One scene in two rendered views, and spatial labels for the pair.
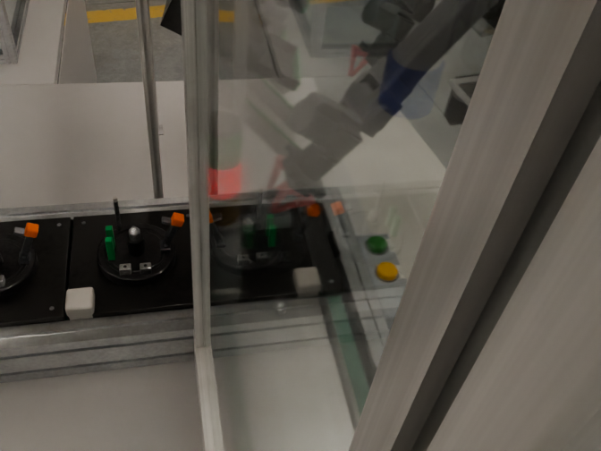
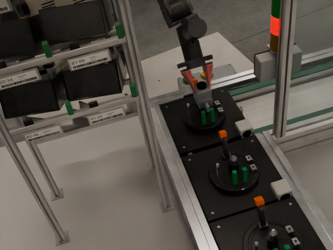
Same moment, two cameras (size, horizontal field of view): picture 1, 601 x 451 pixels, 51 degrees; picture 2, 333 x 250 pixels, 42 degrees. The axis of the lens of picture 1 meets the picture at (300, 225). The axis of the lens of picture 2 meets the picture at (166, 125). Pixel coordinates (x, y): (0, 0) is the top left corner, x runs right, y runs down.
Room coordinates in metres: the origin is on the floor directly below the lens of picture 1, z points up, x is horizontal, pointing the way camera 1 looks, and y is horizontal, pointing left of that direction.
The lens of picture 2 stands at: (0.79, 1.09, 1.96)
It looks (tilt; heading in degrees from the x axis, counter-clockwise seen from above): 44 degrees down; 278
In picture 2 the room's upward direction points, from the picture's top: 10 degrees counter-clockwise
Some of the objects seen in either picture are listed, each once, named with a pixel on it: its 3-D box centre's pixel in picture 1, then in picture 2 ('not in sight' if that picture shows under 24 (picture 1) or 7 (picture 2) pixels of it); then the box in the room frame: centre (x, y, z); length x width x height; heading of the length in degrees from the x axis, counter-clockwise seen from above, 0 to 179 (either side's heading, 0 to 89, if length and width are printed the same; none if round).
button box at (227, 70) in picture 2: not in sight; (207, 82); (0.80, -0.18, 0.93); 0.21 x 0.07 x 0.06; 17
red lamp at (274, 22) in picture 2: not in sight; (280, 22); (0.60, 0.11, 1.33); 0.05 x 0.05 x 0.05
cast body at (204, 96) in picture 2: not in sight; (203, 94); (0.81, 0.06, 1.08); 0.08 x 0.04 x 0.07; 107
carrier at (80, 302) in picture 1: (135, 242); (233, 165); (0.74, 0.29, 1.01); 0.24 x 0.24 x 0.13; 17
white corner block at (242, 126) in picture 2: not in sight; (244, 129); (0.70, 0.11, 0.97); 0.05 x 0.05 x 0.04; 17
